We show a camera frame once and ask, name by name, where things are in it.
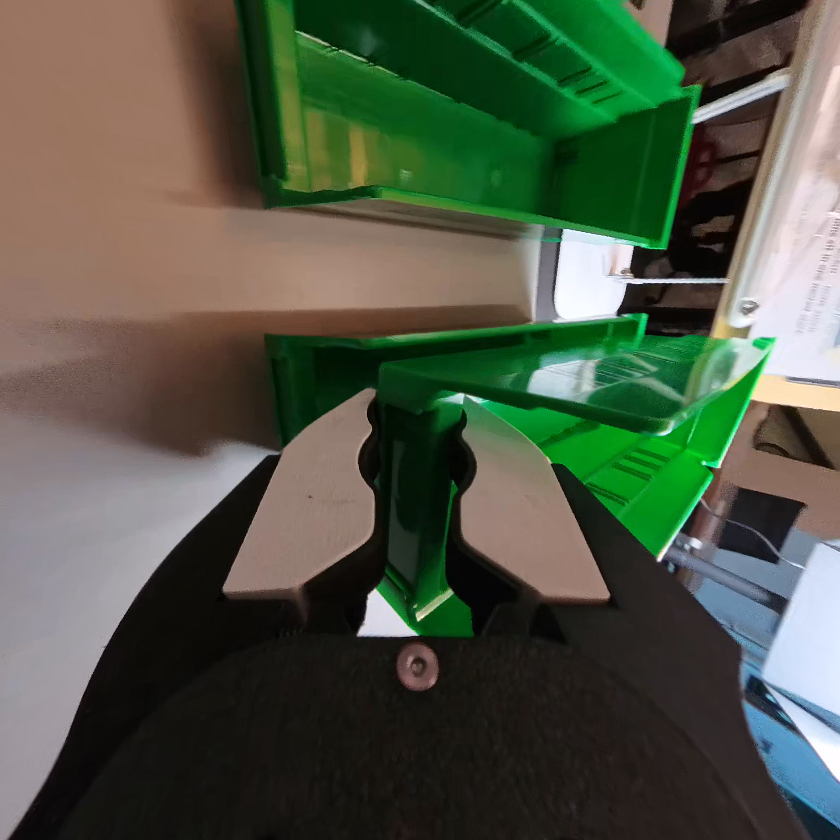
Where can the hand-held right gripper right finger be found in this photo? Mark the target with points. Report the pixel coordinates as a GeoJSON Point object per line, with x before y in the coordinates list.
{"type": "Point", "coordinates": [525, 525]}

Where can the white box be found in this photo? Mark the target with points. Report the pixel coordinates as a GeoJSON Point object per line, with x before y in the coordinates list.
{"type": "Point", "coordinates": [807, 623]}

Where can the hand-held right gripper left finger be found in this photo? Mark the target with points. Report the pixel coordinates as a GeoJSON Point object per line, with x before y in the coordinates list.
{"type": "Point", "coordinates": [308, 512]}

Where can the light grey desk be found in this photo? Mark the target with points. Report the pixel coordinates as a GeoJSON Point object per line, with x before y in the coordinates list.
{"type": "Point", "coordinates": [98, 525]}

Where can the white document stand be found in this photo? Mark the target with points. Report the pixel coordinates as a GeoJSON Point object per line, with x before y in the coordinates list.
{"type": "Point", "coordinates": [590, 275]}

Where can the green plastic bin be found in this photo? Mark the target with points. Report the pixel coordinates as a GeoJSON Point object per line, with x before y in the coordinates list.
{"type": "Point", "coordinates": [417, 492]}
{"type": "Point", "coordinates": [426, 144]}
{"type": "Point", "coordinates": [328, 380]}

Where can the red basket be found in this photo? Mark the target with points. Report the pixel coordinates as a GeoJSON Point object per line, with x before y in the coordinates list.
{"type": "Point", "coordinates": [699, 164]}

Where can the pale wooden board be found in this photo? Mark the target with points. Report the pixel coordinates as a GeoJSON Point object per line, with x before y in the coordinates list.
{"type": "Point", "coordinates": [787, 394]}

